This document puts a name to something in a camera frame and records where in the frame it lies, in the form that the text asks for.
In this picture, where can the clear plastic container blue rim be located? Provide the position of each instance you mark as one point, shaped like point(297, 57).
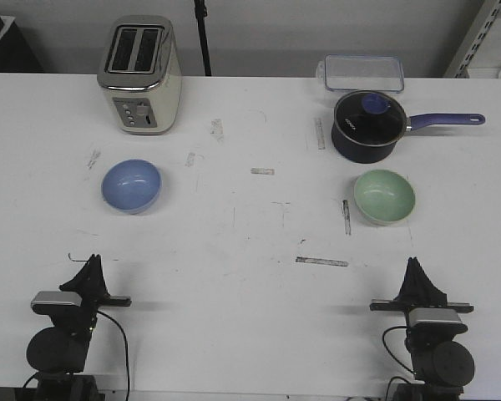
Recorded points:
point(341, 73)

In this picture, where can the silver two-slot toaster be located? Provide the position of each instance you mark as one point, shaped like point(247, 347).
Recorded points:
point(140, 74)

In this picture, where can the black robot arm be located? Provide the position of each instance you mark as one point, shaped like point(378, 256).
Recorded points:
point(58, 353)
point(441, 367)

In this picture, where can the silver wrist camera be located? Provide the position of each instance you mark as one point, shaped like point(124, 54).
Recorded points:
point(439, 320)
point(52, 303)

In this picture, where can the green bowl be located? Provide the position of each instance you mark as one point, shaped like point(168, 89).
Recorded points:
point(384, 197)

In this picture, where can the grey metal shelf upright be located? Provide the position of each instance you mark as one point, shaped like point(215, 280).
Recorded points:
point(479, 54)

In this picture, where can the glass pot lid blue knob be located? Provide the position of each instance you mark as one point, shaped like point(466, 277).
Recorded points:
point(370, 118)

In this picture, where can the blue bowl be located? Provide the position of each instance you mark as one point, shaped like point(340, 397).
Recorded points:
point(132, 186)

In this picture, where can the black tripod pole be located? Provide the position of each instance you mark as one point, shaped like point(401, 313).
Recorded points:
point(200, 15)

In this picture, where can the dark blue saucepan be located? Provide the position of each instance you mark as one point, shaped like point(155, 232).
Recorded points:
point(365, 154)

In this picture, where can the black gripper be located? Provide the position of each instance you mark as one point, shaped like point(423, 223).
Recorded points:
point(83, 320)
point(416, 279)

